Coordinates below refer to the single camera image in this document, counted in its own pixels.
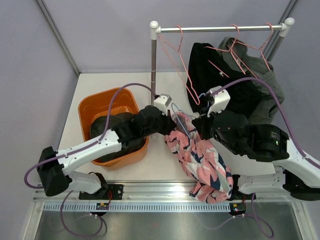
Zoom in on blue wire hanger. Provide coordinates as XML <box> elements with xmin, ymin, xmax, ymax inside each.
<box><xmin>165</xmin><ymin>101</ymin><xmax>207</xmax><ymax>144</ymax></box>

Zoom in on pink wire hanger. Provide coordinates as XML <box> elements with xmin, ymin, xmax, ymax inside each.
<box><xmin>233</xmin><ymin>22</ymin><xmax>274</xmax><ymax>72</ymax></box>
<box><xmin>157</xmin><ymin>24</ymin><xmax>201</xmax><ymax>106</ymax></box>
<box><xmin>204</xmin><ymin>23</ymin><xmax>260</xmax><ymax>80</ymax></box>

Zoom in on black shorts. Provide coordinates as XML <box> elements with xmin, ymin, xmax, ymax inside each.
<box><xmin>186</xmin><ymin>42</ymin><xmax>262</xmax><ymax>118</ymax></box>

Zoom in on pink shark print shorts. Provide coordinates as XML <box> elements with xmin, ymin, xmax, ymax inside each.
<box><xmin>163</xmin><ymin>111</ymin><xmax>234</xmax><ymax>204</ymax></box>

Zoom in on olive green shorts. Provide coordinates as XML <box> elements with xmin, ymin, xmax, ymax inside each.
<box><xmin>90</xmin><ymin>112</ymin><xmax>146</xmax><ymax>163</ymax></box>

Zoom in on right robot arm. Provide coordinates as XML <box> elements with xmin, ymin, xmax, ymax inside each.
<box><xmin>192</xmin><ymin>110</ymin><xmax>320</xmax><ymax>201</ymax></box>

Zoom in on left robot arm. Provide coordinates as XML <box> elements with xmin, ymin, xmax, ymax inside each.
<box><xmin>37</xmin><ymin>105</ymin><xmax>176</xmax><ymax>200</ymax></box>

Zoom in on grey green shorts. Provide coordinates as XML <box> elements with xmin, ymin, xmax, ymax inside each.
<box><xmin>218</xmin><ymin>37</ymin><xmax>285</xmax><ymax>125</ymax></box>

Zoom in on orange plastic laundry basket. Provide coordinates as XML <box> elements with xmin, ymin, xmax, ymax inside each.
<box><xmin>78</xmin><ymin>88</ymin><xmax>149</xmax><ymax>170</ymax></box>

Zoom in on metal clothes rack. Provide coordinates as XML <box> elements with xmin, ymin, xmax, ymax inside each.
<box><xmin>150</xmin><ymin>18</ymin><xmax>294</xmax><ymax>113</ymax></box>

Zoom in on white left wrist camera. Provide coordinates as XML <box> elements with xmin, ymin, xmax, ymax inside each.
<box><xmin>153</xmin><ymin>93</ymin><xmax>172</xmax><ymax>116</ymax></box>

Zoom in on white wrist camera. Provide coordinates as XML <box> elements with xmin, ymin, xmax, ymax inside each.
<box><xmin>206</xmin><ymin>86</ymin><xmax>231</xmax><ymax>118</ymax></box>
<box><xmin>153</xmin><ymin>93</ymin><xmax>172</xmax><ymax>116</ymax></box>

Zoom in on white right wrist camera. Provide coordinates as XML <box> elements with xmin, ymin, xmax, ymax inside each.
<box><xmin>206</xmin><ymin>86</ymin><xmax>231</xmax><ymax>118</ymax></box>

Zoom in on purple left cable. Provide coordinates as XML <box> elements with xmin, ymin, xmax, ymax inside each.
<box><xmin>23</xmin><ymin>82</ymin><xmax>161</xmax><ymax>190</ymax></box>

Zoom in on purple cable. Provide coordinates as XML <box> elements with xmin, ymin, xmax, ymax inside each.
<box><xmin>23</xmin><ymin>82</ymin><xmax>161</xmax><ymax>190</ymax></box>
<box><xmin>211</xmin><ymin>76</ymin><xmax>320</xmax><ymax>171</ymax></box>

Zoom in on aluminium mounting rail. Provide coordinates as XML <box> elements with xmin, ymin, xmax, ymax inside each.
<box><xmin>32</xmin><ymin>180</ymin><xmax>294</xmax><ymax>203</ymax></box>

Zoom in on right aluminium frame post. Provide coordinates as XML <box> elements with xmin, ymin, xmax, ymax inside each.
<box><xmin>263</xmin><ymin>0</ymin><xmax>300</xmax><ymax>62</ymax></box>

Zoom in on aluminium frame post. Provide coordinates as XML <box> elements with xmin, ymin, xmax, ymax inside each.
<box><xmin>263</xmin><ymin>0</ymin><xmax>300</xmax><ymax>62</ymax></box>
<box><xmin>34</xmin><ymin>0</ymin><xmax>81</xmax><ymax>77</ymax></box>

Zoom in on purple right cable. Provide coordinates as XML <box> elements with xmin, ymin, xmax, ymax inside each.
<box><xmin>211</xmin><ymin>76</ymin><xmax>320</xmax><ymax>171</ymax></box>

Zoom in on white slotted cable duct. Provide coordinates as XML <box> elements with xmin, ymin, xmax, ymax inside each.
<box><xmin>42</xmin><ymin>201</ymin><xmax>235</xmax><ymax>213</ymax></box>

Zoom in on left aluminium frame post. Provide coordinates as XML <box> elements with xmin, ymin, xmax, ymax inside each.
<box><xmin>34</xmin><ymin>0</ymin><xmax>81</xmax><ymax>77</ymax></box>

